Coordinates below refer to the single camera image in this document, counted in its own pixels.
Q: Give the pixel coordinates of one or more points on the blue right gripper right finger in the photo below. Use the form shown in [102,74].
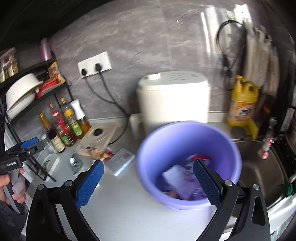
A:
[210,181]

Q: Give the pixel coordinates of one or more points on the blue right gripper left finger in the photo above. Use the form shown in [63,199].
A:
[86,182]

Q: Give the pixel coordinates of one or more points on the silver black wrapper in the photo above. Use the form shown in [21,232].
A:
[75,163]

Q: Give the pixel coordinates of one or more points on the brown paper bag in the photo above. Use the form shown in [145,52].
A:
[99,155]

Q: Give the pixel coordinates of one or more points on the red wrapper scrap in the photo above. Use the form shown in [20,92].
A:
[109,152]

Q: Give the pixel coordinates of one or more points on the clear plastic packet with label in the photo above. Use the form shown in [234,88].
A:
[119,162]

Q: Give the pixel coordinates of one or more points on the black kitchen rack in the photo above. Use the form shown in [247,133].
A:
[46,71]

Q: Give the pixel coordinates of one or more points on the white tray with green packet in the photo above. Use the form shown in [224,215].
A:
[49,162]

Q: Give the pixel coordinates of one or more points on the small clear jar white lid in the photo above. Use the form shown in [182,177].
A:
[48,144]

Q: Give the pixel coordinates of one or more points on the dark soy sauce bottle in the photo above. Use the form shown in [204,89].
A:
[52,133]

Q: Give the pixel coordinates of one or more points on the beige induction cooker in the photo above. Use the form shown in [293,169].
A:
[98,137]

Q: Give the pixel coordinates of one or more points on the purple plastic bucket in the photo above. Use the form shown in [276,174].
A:
[172,144]

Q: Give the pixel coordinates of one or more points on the red cap oil bottle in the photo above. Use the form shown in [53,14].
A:
[65,132]

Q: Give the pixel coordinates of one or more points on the stainless steel sink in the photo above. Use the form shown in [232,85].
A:
[268,173]

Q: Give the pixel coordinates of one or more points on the white bowl on rack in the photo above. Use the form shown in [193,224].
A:
[24,85]

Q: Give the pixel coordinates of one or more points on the white cap oil dispenser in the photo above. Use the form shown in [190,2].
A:
[80,116]

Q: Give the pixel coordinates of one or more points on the yellow cap green label bottle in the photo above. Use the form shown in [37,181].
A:
[69,114]

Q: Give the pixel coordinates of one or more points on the yellow detergent bottle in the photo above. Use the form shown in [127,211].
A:
[244,97]

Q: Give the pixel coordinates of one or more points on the white rice cooker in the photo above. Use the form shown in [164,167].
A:
[167,97]

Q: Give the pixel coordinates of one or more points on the hanging white cloths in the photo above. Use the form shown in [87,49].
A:
[262,64]

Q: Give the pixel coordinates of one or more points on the white double wall socket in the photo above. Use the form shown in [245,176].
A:
[89,64]

